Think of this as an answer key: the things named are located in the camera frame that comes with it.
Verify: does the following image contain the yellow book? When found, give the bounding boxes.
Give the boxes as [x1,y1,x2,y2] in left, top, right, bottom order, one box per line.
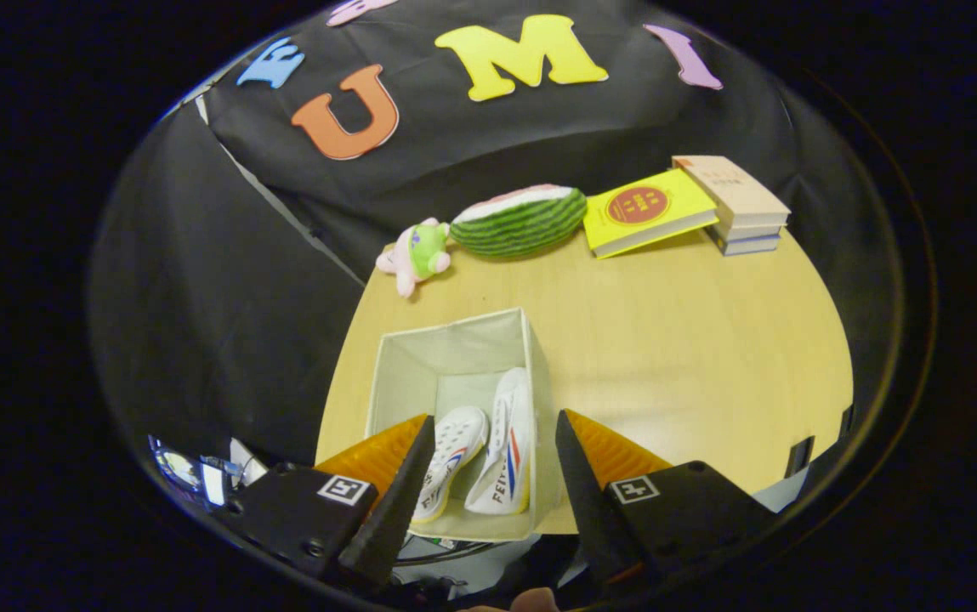
[582,167,720,259]

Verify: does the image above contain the watermelon slice plush toy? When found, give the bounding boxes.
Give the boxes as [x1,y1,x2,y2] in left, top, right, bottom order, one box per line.
[449,184,588,259]

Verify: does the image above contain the white book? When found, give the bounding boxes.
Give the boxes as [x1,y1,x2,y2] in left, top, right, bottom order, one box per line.
[713,217,787,243]

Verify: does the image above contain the tan book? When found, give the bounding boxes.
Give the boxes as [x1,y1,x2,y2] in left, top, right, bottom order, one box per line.
[672,155,792,230]

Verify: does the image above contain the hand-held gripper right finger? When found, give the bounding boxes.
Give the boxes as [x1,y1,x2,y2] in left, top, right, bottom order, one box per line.
[554,409,780,587]

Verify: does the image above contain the pink and green plush toy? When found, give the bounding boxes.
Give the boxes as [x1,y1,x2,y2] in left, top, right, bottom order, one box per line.
[375,218,453,298]

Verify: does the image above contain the cream fabric storage box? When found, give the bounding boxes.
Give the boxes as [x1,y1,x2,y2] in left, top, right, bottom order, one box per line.
[364,307,564,543]

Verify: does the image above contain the tablet with lit screen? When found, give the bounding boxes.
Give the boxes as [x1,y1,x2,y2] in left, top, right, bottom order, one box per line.
[151,435,232,511]

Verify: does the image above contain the grey-blue book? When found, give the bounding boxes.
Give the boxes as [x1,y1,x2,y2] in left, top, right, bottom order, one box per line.
[719,234,782,257]

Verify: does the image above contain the white canvas shoe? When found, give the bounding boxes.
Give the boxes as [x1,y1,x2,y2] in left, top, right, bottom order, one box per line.
[412,405,489,524]
[464,366,536,516]

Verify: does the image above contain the white paper sheets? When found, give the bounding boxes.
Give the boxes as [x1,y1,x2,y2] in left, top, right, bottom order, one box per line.
[229,437,270,487]

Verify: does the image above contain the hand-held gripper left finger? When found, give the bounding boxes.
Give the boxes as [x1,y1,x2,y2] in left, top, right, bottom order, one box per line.
[227,413,437,590]

